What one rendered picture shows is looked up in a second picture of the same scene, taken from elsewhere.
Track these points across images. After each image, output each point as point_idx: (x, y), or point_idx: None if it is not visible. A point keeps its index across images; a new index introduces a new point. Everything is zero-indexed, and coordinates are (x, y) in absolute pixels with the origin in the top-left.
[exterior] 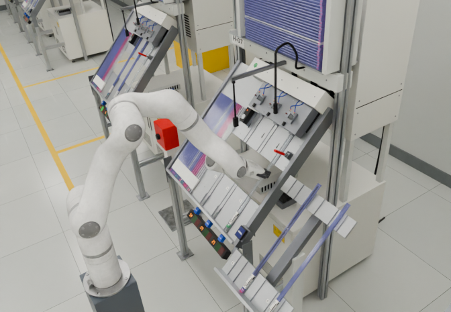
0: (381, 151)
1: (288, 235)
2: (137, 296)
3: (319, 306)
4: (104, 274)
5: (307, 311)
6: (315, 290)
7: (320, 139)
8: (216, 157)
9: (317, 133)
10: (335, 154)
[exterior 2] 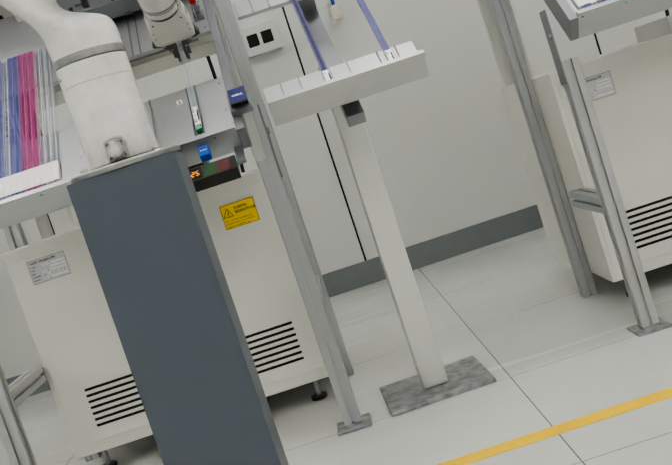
0: None
1: (262, 185)
2: (198, 199)
3: (361, 374)
4: (142, 106)
5: (358, 382)
6: (329, 380)
7: None
8: None
9: None
10: (236, 25)
